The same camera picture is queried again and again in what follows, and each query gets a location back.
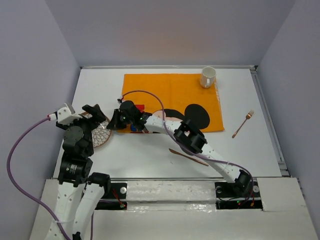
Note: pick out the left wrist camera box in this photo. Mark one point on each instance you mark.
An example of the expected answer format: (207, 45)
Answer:
(66, 114)

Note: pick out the copper knife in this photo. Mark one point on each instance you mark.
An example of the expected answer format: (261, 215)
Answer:
(190, 158)

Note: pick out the white ceramic mug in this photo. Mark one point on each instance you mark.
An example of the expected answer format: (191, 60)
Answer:
(208, 77)

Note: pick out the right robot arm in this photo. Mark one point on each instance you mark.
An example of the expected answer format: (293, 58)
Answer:
(188, 137)

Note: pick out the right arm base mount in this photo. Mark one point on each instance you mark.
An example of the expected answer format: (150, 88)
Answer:
(227, 199)

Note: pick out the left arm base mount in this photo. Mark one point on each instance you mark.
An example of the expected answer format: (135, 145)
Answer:
(115, 199)

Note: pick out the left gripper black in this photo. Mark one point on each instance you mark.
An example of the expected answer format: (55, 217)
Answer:
(98, 115)

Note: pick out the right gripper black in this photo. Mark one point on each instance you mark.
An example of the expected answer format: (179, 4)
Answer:
(114, 122)

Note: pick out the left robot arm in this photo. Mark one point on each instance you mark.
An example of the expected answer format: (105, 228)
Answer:
(79, 190)

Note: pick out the yellow Mickey Mouse cloth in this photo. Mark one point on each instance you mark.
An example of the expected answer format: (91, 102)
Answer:
(176, 97)

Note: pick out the copper fork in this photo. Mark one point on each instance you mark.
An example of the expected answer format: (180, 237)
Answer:
(247, 117)

